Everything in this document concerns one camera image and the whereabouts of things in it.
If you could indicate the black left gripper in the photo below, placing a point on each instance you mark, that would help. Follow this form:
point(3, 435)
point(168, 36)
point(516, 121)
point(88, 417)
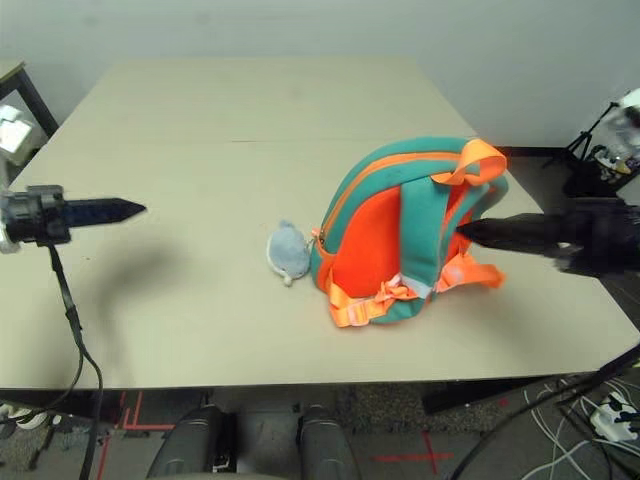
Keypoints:
point(37, 215)

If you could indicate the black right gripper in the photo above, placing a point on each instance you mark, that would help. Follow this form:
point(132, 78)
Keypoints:
point(600, 235)

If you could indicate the teal and orange backpack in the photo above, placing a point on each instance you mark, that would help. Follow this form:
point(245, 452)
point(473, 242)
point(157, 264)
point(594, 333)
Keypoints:
point(370, 240)

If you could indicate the black storage bin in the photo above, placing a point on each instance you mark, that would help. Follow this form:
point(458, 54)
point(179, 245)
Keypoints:
point(585, 180)

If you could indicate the black tripod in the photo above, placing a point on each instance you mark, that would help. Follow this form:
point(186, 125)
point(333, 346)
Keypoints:
point(582, 140)

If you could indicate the blue yellow bottle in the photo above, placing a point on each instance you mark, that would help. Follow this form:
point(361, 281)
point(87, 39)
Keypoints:
point(632, 164)

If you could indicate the white power strip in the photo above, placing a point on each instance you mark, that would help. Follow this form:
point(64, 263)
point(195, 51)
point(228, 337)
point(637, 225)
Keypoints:
point(615, 415)

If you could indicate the white shoe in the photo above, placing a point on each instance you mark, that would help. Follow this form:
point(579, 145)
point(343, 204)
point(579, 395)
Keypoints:
point(30, 417)

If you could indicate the grey robot left leg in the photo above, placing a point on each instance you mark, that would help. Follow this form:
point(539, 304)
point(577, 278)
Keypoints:
point(190, 440)

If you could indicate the grey robot leg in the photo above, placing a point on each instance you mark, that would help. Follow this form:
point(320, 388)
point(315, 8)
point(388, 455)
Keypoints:
point(325, 440)
point(190, 440)

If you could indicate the grey robot right leg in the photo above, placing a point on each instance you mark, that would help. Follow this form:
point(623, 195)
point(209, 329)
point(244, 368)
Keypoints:
point(325, 440)

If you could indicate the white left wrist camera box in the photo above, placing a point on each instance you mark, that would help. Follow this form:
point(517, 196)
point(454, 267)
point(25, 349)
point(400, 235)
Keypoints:
point(12, 132)

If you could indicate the small table black frame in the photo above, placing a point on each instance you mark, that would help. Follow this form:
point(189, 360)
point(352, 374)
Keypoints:
point(12, 70)

